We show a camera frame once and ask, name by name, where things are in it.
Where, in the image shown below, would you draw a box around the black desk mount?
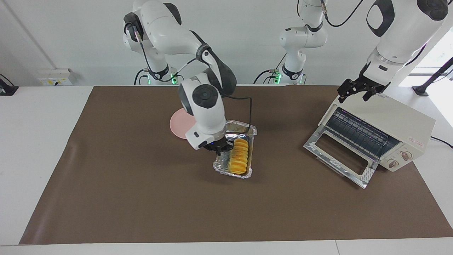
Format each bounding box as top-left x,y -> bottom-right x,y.
0,74 -> 19,96

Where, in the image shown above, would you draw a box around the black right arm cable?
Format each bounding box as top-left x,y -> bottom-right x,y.
134,27 -> 253,137

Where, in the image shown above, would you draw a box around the brown table mat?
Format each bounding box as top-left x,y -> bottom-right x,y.
19,85 -> 453,245

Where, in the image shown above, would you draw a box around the white toaster oven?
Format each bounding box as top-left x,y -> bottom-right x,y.
319,93 -> 436,172

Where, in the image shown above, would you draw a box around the aluminium foil tray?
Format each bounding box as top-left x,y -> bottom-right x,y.
213,120 -> 258,179

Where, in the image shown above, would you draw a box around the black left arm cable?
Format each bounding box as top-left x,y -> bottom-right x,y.
320,0 -> 365,28

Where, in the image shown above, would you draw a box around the black clamp stand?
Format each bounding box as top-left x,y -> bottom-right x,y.
412,57 -> 453,96

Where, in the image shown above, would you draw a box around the black base cable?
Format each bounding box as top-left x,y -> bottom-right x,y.
253,53 -> 287,85
134,68 -> 149,85

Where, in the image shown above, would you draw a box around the white wall outlet box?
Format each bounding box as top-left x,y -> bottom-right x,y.
38,69 -> 76,86

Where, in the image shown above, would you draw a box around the pink round plate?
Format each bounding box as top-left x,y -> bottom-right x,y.
170,108 -> 197,140

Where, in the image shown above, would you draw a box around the metal wire oven rack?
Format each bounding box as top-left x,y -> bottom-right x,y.
326,107 -> 402,163

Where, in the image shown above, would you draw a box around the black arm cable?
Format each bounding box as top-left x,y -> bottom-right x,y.
320,0 -> 365,28
134,27 -> 253,137

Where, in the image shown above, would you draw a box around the black oven power cord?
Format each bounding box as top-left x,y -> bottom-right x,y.
430,136 -> 453,149

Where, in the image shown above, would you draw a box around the sliced yellow bread loaf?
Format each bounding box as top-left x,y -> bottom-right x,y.
228,138 -> 250,175

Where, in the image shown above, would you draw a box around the chrome glass oven door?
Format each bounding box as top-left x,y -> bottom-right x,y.
304,125 -> 381,189

